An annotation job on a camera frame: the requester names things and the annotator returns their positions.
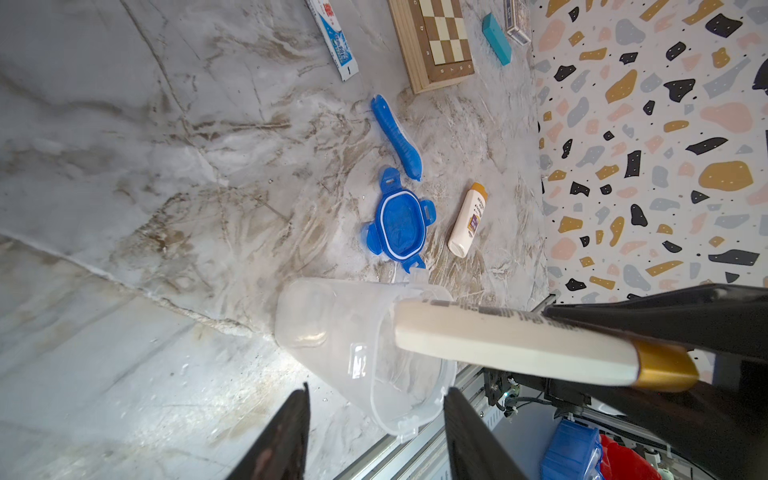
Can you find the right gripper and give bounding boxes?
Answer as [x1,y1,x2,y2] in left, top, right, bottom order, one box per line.
[515,284,767,479]

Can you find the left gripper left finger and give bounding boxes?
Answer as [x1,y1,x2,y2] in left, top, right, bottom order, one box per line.
[227,383,311,480]

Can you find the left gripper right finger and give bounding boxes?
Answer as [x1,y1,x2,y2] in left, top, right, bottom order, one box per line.
[443,387,526,480]

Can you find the cream tube orange cap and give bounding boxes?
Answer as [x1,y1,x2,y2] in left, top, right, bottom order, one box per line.
[394,300,700,392]

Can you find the clear plastic container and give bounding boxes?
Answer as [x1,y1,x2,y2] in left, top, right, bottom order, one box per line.
[275,278,457,442]

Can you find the blue container lid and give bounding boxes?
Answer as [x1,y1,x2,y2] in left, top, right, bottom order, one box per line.
[362,167,437,273]

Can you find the white bottle orange cap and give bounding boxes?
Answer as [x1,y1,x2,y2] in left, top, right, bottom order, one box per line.
[448,182,488,258]

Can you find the white blue toothpaste tube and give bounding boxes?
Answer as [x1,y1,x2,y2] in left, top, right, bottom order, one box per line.
[305,0,359,81]

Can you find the blue bin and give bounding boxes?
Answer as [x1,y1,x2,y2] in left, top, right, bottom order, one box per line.
[540,420,603,480]

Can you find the red bin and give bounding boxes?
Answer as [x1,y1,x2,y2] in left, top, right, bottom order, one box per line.
[600,435,662,480]

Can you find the playing card box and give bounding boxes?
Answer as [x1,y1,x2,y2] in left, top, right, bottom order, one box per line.
[504,0,531,46]

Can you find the teal small box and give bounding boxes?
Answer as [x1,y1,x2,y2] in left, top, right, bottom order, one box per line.
[482,13,512,66]

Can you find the wooden chessboard box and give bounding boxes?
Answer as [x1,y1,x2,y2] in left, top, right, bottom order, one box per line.
[388,0,475,94]

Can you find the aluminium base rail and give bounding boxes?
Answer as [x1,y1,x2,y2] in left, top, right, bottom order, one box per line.
[337,367,667,479]

